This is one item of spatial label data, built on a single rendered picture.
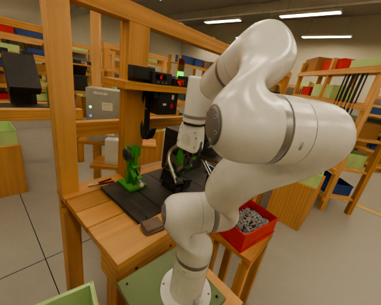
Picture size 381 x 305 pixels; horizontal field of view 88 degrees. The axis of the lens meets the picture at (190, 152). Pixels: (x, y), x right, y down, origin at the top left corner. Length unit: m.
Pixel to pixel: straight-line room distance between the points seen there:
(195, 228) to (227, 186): 0.23
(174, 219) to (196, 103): 0.38
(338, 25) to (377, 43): 1.46
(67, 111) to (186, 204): 0.84
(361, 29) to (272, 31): 10.00
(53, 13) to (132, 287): 1.14
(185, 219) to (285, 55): 0.43
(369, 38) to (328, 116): 9.94
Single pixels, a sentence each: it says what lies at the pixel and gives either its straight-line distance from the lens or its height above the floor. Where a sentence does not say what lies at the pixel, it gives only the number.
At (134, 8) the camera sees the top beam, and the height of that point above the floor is 1.91.
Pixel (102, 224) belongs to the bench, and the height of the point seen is 0.88.
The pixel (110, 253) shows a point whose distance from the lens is 0.96.
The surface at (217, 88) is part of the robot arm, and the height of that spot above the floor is 1.59.
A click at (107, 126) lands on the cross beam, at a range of 1.40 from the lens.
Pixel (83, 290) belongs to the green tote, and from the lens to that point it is 0.82.
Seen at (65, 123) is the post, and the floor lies 1.30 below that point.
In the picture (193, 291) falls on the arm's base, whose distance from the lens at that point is 0.80.
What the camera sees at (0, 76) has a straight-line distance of 7.83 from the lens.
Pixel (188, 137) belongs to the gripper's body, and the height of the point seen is 1.41.
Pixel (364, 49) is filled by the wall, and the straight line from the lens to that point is 10.17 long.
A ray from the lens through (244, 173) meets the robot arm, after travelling 0.37.
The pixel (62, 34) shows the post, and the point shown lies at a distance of 1.17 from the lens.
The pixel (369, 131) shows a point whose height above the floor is 1.30.
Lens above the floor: 1.60
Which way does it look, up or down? 20 degrees down
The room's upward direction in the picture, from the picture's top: 9 degrees clockwise
